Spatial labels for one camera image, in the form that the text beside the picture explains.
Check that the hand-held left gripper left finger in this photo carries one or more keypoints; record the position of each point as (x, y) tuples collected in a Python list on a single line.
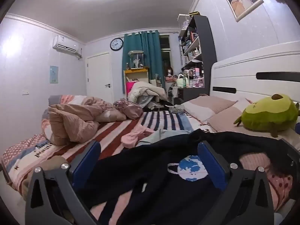
[(84, 166)]

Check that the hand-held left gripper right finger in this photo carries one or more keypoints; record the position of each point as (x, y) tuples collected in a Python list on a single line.
[(211, 164)]

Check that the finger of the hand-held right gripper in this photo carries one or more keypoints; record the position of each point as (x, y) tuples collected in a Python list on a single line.
[(289, 154)]

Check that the navy sweater with planet print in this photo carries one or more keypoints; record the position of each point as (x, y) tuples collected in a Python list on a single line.
[(164, 192)]

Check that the beige garment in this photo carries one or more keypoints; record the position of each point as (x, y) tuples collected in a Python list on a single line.
[(52, 163)]

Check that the pink polka dot garment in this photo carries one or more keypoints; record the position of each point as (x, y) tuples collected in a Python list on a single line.
[(281, 187)]

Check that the pink knit garment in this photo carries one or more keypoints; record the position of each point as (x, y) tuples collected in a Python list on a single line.
[(255, 160)]

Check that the striped bed sheet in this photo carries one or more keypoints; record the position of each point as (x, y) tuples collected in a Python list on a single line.
[(110, 140)]

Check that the green avocado plush toy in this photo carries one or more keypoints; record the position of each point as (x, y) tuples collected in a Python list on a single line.
[(269, 116)]

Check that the pink comforter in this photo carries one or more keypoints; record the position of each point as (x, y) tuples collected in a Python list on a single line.
[(75, 121)]

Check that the pink beige pillow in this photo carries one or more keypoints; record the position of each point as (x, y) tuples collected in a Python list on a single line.
[(225, 120), (206, 106)]

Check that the small pink garment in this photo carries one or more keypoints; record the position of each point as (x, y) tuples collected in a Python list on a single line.
[(133, 137)]

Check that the light blue garment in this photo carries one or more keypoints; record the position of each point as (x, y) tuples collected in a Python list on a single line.
[(152, 138)]

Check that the dark desk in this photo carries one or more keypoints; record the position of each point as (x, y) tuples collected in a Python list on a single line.
[(189, 95)]

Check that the dark cloth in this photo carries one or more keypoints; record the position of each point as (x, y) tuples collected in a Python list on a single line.
[(157, 107)]

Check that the mint green handbag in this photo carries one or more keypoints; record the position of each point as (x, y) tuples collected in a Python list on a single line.
[(181, 81)]

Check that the white door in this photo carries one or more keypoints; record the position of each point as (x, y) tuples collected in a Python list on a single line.
[(98, 79)]

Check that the cluster of cosmetic bottles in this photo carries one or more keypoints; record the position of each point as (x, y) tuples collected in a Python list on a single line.
[(195, 77)]

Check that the magenta cloth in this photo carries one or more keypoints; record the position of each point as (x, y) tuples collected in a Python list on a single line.
[(130, 88)]

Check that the pile of cream blankets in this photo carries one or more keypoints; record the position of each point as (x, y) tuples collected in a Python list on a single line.
[(147, 93)]

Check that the white bed headboard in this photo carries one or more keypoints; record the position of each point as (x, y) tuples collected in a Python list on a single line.
[(246, 65)]

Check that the wig head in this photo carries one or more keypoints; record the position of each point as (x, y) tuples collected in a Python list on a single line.
[(169, 73)]

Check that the yellow cabinet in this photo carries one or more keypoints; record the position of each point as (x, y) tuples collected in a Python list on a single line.
[(137, 73)]

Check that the glass display case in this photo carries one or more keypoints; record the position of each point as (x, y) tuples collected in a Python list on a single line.
[(136, 59)]

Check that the window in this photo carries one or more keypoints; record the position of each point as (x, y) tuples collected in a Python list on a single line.
[(165, 51)]

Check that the white air conditioner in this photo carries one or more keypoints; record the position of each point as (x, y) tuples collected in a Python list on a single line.
[(65, 45)]

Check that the dark bookshelf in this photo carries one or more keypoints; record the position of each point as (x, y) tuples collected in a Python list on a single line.
[(207, 39)]

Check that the teal curtain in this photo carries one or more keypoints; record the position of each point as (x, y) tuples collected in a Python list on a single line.
[(150, 51)]

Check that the yellow black box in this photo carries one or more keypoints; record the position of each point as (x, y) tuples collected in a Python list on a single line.
[(194, 13)]

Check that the white framed picture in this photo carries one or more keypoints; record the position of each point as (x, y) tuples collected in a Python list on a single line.
[(243, 0)]

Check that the small blue wall poster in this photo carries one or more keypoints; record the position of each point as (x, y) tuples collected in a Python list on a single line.
[(54, 74)]

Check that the round wall clock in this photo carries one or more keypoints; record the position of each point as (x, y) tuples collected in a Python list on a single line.
[(116, 44)]

